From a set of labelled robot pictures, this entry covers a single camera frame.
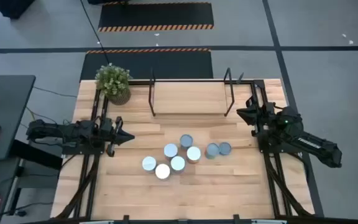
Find peaches label can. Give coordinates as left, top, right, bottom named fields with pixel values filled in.
left=155, top=164, right=171, bottom=181

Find green pear label can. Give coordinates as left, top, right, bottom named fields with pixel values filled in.
left=179, top=134, right=194, bottom=151

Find black desk base bar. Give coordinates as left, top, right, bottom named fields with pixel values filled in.
left=9, top=139, right=63, bottom=170

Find black desk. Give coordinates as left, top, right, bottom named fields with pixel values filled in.
left=0, top=74, right=37, bottom=161

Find short teal can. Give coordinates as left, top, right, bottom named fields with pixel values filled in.
left=218, top=141, right=232, bottom=156

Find green bordered label can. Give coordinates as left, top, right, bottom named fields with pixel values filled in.
left=142, top=156, right=157, bottom=174

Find black hazard striped floor mat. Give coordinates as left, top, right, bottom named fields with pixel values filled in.
left=97, top=1, right=214, bottom=33
left=79, top=48, right=214, bottom=82

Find potted green plant striped pot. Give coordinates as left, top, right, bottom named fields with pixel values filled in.
left=94, top=63, right=133, bottom=106

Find wooden shelf black metal legs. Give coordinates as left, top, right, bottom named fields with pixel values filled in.
left=147, top=67, right=245, bottom=118

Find cherries label can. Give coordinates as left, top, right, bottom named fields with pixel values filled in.
left=170, top=155, right=186, bottom=174

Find pineapple label can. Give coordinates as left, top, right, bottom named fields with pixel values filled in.
left=163, top=143, right=179, bottom=161

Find corn label can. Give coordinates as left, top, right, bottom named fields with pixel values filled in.
left=186, top=146, right=202, bottom=165

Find rainbow striped can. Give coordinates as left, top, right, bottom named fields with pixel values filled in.
left=204, top=142, right=221, bottom=160

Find black floor cable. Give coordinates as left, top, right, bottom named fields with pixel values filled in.
left=79, top=0, right=111, bottom=65

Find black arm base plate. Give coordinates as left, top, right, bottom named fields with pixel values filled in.
left=61, top=136, right=105, bottom=156
left=257, top=136, right=304, bottom=154

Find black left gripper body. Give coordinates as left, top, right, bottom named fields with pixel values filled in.
left=99, top=116, right=124, bottom=157

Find black box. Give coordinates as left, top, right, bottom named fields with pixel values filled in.
left=0, top=0, right=36, bottom=19

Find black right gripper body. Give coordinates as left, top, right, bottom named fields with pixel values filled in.
left=247, top=96, right=276, bottom=137

